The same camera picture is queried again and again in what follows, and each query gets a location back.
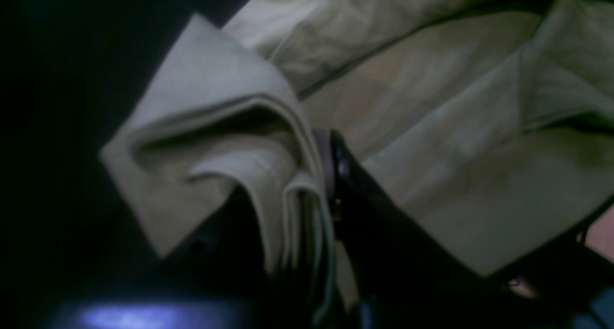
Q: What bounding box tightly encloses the light green T-shirt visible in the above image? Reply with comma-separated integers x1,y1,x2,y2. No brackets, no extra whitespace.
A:
101,0,613,326

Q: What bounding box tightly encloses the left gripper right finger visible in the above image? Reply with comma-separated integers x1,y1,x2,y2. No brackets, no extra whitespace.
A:
313,129,571,329

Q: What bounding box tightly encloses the black table cloth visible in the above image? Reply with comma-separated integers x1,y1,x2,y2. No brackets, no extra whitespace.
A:
1,0,250,329

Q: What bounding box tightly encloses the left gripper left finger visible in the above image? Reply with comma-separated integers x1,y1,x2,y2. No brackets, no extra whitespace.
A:
45,187,284,329

